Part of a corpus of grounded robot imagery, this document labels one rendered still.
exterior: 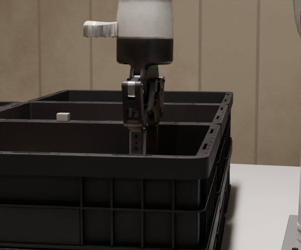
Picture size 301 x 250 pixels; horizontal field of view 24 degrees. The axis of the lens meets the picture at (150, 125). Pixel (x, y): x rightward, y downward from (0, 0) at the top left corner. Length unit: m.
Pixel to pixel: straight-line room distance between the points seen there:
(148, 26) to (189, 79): 1.88
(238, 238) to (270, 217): 0.17
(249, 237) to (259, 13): 1.54
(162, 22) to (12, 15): 2.12
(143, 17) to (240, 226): 0.59
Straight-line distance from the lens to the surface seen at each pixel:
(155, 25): 0.92
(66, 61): 2.93
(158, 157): 0.79
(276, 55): 2.75
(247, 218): 1.45
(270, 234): 1.35
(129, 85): 0.90
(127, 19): 0.93
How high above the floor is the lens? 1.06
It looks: 7 degrees down
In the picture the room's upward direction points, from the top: straight up
